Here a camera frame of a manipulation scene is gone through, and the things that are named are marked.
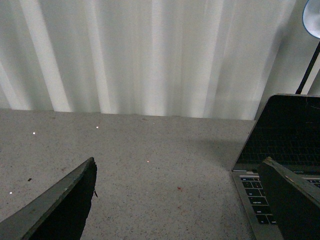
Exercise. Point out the grey laptop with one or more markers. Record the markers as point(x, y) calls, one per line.
point(288, 131)

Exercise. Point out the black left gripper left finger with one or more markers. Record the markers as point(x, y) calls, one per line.
point(59, 213)

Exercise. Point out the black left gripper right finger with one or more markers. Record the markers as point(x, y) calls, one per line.
point(294, 202)

